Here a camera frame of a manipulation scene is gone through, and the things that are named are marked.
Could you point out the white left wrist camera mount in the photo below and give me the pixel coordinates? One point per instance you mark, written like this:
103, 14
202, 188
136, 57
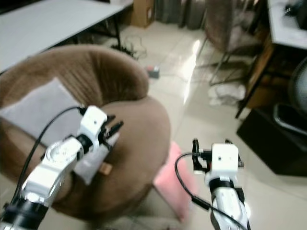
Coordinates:
92, 122

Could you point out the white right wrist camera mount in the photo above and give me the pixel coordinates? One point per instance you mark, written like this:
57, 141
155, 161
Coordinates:
223, 160

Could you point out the brown fabric metal-leg chair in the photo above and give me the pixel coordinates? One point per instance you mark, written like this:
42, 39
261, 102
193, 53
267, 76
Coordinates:
230, 28

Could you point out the large white folding table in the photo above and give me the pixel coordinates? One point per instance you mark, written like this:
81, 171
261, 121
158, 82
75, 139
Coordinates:
48, 26

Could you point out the grey square pillow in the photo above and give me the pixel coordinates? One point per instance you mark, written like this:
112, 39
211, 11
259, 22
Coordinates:
38, 112

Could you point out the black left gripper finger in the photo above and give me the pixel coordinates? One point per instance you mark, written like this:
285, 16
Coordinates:
110, 120
115, 129

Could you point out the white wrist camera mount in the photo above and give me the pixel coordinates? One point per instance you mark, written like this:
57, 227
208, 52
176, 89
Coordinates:
223, 160
92, 122

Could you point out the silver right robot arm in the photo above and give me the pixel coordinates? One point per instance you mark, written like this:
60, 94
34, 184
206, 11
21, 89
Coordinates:
229, 206

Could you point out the brown cardboard box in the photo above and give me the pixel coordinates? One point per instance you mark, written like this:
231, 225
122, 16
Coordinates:
144, 12

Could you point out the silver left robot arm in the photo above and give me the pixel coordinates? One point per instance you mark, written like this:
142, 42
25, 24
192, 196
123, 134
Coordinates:
57, 165

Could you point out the pink pillow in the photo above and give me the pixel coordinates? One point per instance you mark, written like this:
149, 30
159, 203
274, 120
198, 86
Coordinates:
175, 179

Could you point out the black low box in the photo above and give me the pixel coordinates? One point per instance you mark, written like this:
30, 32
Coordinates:
268, 143

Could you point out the white desk with wooden side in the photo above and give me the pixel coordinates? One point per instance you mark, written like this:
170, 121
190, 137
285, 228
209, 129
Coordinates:
288, 33

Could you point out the grey suitcases row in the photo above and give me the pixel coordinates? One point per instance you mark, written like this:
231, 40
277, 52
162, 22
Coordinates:
177, 12

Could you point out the white crumpled cloth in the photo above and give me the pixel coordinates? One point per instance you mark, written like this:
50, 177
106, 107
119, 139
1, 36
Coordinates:
226, 95

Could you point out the small grey floor device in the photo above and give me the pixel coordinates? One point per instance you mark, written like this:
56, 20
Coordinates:
153, 72

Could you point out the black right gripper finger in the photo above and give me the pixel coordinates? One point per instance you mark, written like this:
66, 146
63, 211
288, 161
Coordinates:
195, 155

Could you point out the brown round plush sofa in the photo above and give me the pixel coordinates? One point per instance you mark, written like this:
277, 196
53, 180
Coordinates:
139, 129

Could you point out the black object on desk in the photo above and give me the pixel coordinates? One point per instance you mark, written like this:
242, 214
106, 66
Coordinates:
298, 12

